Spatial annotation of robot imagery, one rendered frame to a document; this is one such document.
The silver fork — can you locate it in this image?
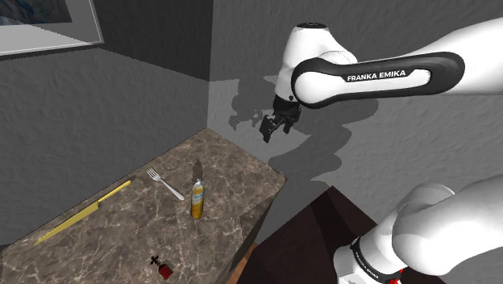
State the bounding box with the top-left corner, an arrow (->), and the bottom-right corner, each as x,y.
146,167 -> 185,202

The small red bottle black stopper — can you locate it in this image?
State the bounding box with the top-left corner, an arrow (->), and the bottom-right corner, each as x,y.
150,254 -> 175,282

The yellow knife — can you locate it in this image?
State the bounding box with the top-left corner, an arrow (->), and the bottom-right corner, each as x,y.
33,180 -> 133,246

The yellow spray bottle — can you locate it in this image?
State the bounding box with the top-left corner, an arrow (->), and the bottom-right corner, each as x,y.
190,177 -> 206,220

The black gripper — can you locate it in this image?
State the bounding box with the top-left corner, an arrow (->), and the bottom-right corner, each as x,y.
259,95 -> 303,144

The framed wall picture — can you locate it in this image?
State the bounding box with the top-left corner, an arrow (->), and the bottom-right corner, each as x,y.
0,0 -> 105,57

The dark red robot stand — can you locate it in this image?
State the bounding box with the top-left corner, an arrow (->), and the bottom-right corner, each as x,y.
235,186 -> 447,284

